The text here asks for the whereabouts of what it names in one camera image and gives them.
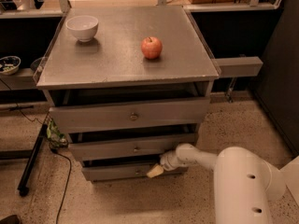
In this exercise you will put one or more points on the white ceramic bowl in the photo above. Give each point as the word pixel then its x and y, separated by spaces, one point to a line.
pixel 83 28

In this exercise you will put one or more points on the patterned small bowl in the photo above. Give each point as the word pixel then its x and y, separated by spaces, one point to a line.
pixel 9 65

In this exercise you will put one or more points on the green snack bag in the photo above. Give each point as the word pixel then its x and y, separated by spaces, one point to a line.
pixel 55 137

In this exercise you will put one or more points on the grey middle drawer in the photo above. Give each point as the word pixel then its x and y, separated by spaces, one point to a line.
pixel 129 147

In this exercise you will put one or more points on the grey drawer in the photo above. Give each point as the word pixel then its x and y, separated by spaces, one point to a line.
pixel 106 117
pixel 115 172
pixel 129 147

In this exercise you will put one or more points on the grey side shelf beam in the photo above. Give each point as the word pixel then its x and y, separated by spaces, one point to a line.
pixel 239 66

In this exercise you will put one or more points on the grey top drawer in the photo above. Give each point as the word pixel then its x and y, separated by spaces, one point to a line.
pixel 106 117

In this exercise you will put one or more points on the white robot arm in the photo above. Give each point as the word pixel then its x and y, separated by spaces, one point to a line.
pixel 244 183

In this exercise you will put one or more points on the black metal bar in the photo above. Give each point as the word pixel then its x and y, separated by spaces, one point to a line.
pixel 22 188

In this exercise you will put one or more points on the grey drawer cabinet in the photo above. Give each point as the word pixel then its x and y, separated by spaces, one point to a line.
pixel 112 69

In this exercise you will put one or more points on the red apple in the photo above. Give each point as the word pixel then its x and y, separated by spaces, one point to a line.
pixel 151 47

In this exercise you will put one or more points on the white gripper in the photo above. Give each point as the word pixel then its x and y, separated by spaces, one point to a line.
pixel 168 161

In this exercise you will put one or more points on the grey bottom drawer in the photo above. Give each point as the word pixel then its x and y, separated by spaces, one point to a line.
pixel 115 172

